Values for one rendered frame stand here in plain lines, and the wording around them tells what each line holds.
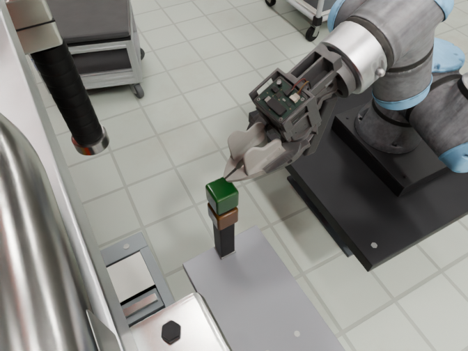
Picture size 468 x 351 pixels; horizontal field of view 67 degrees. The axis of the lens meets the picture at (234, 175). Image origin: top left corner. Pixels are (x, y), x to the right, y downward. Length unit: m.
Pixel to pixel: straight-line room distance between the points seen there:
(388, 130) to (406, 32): 0.54
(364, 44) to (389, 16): 0.05
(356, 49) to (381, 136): 0.58
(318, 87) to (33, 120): 0.36
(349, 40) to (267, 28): 1.71
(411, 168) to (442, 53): 0.30
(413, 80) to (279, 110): 0.24
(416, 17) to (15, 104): 0.46
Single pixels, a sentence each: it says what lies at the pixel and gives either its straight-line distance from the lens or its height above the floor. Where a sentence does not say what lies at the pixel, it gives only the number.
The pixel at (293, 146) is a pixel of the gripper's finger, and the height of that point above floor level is 0.74.
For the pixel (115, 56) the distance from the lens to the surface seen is 1.86.
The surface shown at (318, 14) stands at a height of 0.17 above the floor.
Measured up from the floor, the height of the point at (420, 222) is 0.30.
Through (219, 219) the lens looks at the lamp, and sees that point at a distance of 0.56.
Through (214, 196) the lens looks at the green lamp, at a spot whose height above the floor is 0.66.
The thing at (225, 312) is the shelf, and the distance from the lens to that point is 0.67.
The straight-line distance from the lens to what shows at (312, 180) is 1.01.
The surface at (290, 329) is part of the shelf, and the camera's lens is 0.67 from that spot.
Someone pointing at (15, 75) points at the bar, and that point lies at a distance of 0.22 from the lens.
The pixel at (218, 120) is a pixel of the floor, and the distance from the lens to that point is 1.58.
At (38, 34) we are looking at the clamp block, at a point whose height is 0.92.
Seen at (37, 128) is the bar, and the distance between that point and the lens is 0.18.
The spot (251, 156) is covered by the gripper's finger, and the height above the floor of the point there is 0.74.
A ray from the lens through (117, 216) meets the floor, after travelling 1.34.
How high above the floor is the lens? 1.09
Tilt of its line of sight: 53 degrees down
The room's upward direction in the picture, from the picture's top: straight up
